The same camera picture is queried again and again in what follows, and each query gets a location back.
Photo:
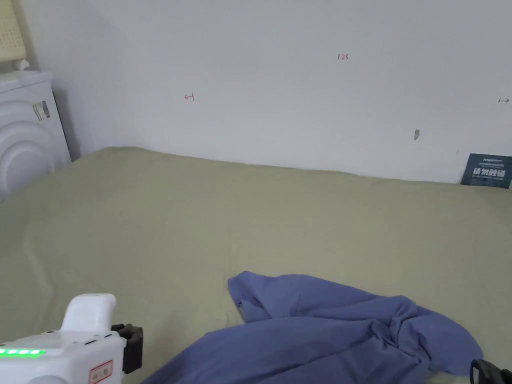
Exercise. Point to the bed with pale green sheet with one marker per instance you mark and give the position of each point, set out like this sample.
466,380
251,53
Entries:
160,224

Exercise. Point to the dark blue card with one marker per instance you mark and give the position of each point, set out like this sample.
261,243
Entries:
486,171

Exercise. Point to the cream perforated pillow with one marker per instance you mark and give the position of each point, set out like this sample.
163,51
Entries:
10,36

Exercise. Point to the white washing machine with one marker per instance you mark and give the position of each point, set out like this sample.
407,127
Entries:
24,132

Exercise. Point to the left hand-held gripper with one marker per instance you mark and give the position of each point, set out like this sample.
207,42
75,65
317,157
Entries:
72,352

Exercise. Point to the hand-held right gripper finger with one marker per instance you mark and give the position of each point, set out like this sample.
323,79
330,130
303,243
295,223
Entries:
490,374

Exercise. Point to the blue shirt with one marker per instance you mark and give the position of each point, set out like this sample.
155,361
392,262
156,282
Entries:
320,336

